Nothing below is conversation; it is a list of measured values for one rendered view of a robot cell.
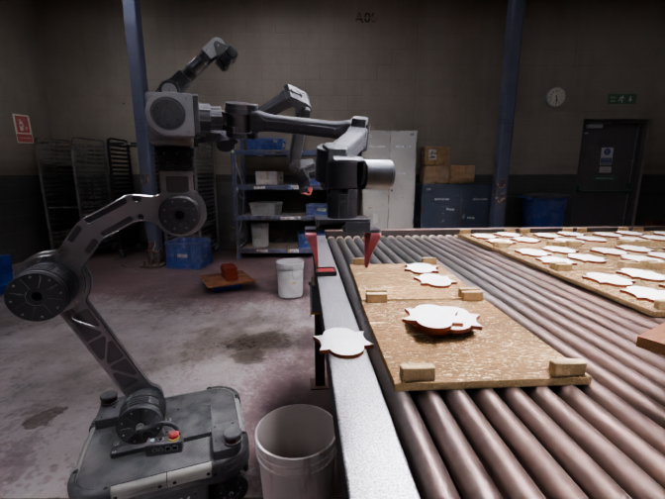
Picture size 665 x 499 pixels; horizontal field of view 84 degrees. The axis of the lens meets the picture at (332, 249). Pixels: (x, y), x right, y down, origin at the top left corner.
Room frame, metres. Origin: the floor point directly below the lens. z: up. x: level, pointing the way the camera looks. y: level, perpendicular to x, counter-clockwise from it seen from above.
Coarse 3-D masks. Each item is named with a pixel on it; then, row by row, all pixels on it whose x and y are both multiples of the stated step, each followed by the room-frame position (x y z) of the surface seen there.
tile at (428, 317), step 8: (408, 312) 0.81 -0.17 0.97; (416, 312) 0.80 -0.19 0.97; (424, 312) 0.80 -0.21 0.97; (432, 312) 0.80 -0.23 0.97; (440, 312) 0.80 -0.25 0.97; (448, 312) 0.80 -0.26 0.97; (456, 312) 0.80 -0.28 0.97; (408, 320) 0.75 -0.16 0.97; (416, 320) 0.75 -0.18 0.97; (424, 320) 0.75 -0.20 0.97; (432, 320) 0.75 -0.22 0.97; (440, 320) 0.75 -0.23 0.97; (448, 320) 0.75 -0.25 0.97; (456, 320) 0.75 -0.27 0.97; (424, 328) 0.72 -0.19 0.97; (432, 328) 0.71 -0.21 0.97; (440, 328) 0.71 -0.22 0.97; (448, 328) 0.72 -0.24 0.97
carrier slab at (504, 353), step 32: (384, 320) 0.84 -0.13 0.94; (480, 320) 0.84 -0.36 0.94; (512, 320) 0.84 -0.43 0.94; (384, 352) 0.68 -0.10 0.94; (416, 352) 0.68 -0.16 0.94; (448, 352) 0.68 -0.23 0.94; (480, 352) 0.68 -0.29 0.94; (512, 352) 0.68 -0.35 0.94; (544, 352) 0.68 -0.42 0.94; (416, 384) 0.57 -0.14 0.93; (448, 384) 0.58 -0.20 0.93; (480, 384) 0.58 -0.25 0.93; (512, 384) 0.58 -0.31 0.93; (544, 384) 0.59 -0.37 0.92; (576, 384) 0.59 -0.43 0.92
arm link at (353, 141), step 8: (352, 120) 1.09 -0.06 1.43; (360, 120) 1.08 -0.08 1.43; (352, 128) 1.08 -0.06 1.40; (360, 128) 1.08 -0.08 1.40; (344, 136) 0.98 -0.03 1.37; (352, 136) 0.99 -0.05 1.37; (360, 136) 1.01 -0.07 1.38; (336, 144) 0.82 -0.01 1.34; (344, 144) 0.87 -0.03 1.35; (352, 144) 0.89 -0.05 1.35; (360, 144) 0.99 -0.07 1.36; (320, 152) 0.75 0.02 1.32; (352, 152) 0.88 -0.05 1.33; (360, 152) 1.10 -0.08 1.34; (320, 160) 0.76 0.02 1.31; (320, 168) 0.76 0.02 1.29; (320, 176) 0.76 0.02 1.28
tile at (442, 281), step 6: (420, 276) 1.19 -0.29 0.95; (426, 276) 1.19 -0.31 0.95; (432, 276) 1.19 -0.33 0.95; (438, 276) 1.19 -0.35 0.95; (444, 276) 1.19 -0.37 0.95; (426, 282) 1.12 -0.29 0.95; (432, 282) 1.12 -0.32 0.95; (438, 282) 1.12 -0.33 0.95; (444, 282) 1.12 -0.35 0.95; (450, 282) 1.12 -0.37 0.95; (456, 282) 1.14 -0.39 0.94
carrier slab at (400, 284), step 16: (352, 272) 1.28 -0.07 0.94; (368, 272) 1.28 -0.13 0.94; (384, 272) 1.28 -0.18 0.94; (400, 272) 1.28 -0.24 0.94; (448, 272) 1.28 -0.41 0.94; (368, 288) 1.09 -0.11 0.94; (400, 288) 1.09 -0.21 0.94; (416, 288) 1.09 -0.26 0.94; (432, 288) 1.09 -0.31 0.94; (448, 288) 1.09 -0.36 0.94
